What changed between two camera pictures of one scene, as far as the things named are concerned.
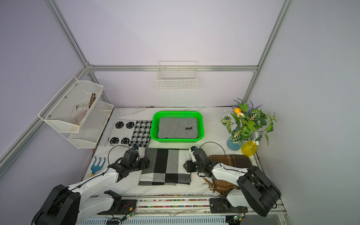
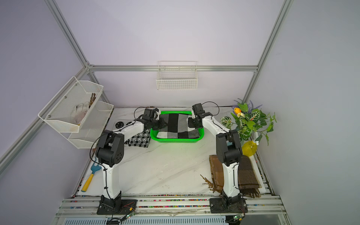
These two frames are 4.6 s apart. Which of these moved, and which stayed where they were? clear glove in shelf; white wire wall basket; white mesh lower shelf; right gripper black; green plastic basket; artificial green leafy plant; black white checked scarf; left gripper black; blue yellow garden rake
Moved: right gripper black; black white checked scarf; left gripper black
Stayed: clear glove in shelf; white wire wall basket; artificial green leafy plant; blue yellow garden rake; green plastic basket; white mesh lower shelf
